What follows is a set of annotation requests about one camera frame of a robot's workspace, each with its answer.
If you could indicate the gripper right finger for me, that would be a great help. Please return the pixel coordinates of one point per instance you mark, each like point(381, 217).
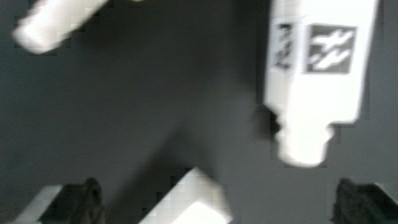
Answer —
point(367, 203)

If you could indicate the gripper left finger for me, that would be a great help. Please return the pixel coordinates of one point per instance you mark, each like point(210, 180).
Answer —
point(66, 204)

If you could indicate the white chair seat part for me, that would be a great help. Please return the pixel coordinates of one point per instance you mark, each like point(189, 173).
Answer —
point(194, 204)

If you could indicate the short white chair leg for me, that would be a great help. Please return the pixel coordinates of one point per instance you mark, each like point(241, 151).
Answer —
point(319, 50)

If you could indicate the long white front leg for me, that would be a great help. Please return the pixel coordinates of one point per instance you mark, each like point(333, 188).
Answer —
point(54, 19)

